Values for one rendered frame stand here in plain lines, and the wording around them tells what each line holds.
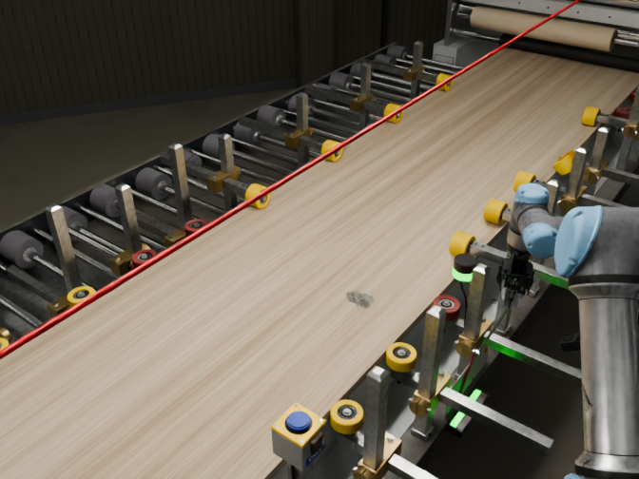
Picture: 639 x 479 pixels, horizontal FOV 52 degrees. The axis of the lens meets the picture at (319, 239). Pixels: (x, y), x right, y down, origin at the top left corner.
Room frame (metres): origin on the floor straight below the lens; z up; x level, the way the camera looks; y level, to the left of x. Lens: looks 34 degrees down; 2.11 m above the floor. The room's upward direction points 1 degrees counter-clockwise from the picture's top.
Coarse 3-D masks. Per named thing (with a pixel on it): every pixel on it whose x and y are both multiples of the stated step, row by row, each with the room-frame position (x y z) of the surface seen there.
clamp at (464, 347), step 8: (488, 320) 1.42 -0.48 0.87; (480, 328) 1.39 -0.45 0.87; (488, 328) 1.39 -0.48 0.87; (464, 336) 1.35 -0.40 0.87; (480, 336) 1.35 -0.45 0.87; (456, 344) 1.34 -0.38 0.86; (464, 344) 1.33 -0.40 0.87; (472, 344) 1.33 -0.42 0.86; (480, 344) 1.36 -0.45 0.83; (456, 352) 1.34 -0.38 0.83; (464, 352) 1.32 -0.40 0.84
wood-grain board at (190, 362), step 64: (512, 64) 3.51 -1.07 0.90; (384, 128) 2.68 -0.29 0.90; (448, 128) 2.67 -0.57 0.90; (512, 128) 2.67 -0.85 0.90; (576, 128) 2.66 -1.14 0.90; (320, 192) 2.12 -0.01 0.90; (384, 192) 2.11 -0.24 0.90; (448, 192) 2.11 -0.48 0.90; (512, 192) 2.10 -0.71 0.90; (192, 256) 1.71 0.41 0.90; (256, 256) 1.71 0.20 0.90; (320, 256) 1.71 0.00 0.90; (384, 256) 1.70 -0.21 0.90; (448, 256) 1.70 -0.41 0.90; (64, 320) 1.40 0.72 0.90; (128, 320) 1.40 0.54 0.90; (192, 320) 1.40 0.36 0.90; (256, 320) 1.40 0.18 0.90; (320, 320) 1.39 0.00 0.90; (384, 320) 1.39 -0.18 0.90; (0, 384) 1.16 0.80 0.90; (64, 384) 1.16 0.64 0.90; (128, 384) 1.16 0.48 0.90; (192, 384) 1.16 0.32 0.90; (256, 384) 1.15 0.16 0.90; (320, 384) 1.15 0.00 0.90; (0, 448) 0.97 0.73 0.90; (64, 448) 0.97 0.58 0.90; (128, 448) 0.96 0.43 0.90; (192, 448) 0.96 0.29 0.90; (256, 448) 0.96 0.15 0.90
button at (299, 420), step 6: (294, 414) 0.77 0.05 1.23; (300, 414) 0.77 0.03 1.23; (306, 414) 0.77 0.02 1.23; (288, 420) 0.75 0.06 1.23; (294, 420) 0.75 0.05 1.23; (300, 420) 0.75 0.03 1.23; (306, 420) 0.75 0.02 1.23; (288, 426) 0.75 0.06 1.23; (294, 426) 0.74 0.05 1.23; (300, 426) 0.74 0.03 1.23; (306, 426) 0.74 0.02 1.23
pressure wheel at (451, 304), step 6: (438, 300) 1.47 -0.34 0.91; (444, 300) 1.47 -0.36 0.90; (450, 300) 1.47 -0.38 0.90; (456, 300) 1.47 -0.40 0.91; (438, 306) 1.44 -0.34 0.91; (444, 306) 1.45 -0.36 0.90; (450, 306) 1.45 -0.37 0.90; (456, 306) 1.44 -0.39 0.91; (450, 312) 1.42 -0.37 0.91; (456, 312) 1.43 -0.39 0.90; (450, 318) 1.42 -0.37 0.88; (444, 330) 1.45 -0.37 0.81
